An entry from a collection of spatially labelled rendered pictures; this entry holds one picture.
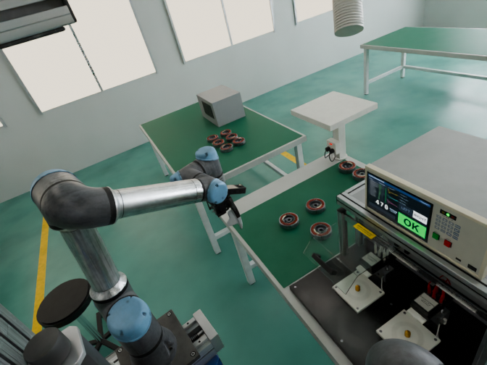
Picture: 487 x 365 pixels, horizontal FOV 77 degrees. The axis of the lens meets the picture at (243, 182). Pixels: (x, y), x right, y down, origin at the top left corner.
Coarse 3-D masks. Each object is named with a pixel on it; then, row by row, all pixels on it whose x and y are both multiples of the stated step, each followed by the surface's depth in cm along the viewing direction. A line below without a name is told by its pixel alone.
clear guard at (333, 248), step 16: (336, 224) 126; (352, 224) 124; (320, 240) 121; (336, 240) 119; (352, 240) 117; (368, 240) 116; (384, 240) 114; (336, 256) 113; (352, 256) 111; (368, 256) 110; (384, 256) 108; (352, 272) 106
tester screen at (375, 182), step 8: (368, 176) 113; (368, 184) 115; (376, 184) 111; (384, 184) 107; (368, 192) 117; (376, 192) 113; (384, 192) 109; (392, 192) 105; (400, 192) 102; (368, 200) 119; (384, 200) 111; (392, 200) 107; (400, 200) 103; (408, 200) 100; (416, 200) 97; (392, 208) 109; (416, 208) 99; (424, 208) 96; (408, 216) 103; (424, 216) 97; (400, 224) 109; (424, 224) 99
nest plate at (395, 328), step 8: (400, 312) 120; (392, 320) 118; (400, 320) 117; (408, 320) 117; (384, 328) 116; (392, 328) 115; (400, 328) 115; (408, 328) 114; (416, 328) 114; (424, 328) 113; (384, 336) 114; (392, 336) 113; (400, 336) 113; (416, 336) 111; (424, 336) 111; (432, 336) 110; (424, 344) 109; (432, 344) 108
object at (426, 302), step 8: (432, 288) 113; (440, 288) 112; (424, 296) 108; (440, 296) 110; (448, 296) 109; (416, 304) 107; (424, 304) 106; (432, 304) 106; (440, 304) 105; (448, 304) 108; (408, 312) 109; (416, 312) 109; (424, 312) 105; (432, 312) 105; (416, 320) 107; (424, 320) 106
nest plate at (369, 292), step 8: (360, 280) 134; (368, 280) 134; (336, 288) 134; (352, 288) 132; (360, 288) 131; (368, 288) 131; (376, 288) 130; (344, 296) 130; (352, 296) 129; (360, 296) 128; (368, 296) 128; (376, 296) 127; (352, 304) 126; (360, 304) 126; (368, 304) 125
